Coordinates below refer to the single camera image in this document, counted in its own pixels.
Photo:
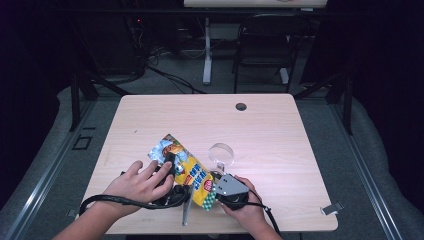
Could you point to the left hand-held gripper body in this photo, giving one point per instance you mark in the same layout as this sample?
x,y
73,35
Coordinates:
x,y
180,195

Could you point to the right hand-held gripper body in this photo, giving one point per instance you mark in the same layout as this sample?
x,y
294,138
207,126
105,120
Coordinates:
x,y
231,191

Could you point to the yellow spout pouch green cap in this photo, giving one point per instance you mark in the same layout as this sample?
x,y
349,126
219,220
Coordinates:
x,y
195,176

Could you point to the clear jar with hinged lid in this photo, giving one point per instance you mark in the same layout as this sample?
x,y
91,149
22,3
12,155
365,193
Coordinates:
x,y
221,154

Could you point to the person's right hand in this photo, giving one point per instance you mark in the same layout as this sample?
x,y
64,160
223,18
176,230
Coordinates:
x,y
251,213

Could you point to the person's left hand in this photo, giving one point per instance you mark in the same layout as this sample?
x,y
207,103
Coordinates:
x,y
138,188

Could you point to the grey tape strip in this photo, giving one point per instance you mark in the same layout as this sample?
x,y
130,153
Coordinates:
x,y
70,212
331,208

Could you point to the white desk leg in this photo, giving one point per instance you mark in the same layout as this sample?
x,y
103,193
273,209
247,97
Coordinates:
x,y
207,56

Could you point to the black metal stand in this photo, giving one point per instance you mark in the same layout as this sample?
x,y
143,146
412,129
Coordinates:
x,y
348,103
76,100

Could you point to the short white desk foot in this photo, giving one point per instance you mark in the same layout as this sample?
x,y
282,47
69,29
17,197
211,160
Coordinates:
x,y
284,76

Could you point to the black folding chair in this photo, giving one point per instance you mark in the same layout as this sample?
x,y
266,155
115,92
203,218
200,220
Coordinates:
x,y
266,40

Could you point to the aluminium floor rail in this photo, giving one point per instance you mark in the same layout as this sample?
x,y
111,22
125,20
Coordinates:
x,y
43,180
366,180

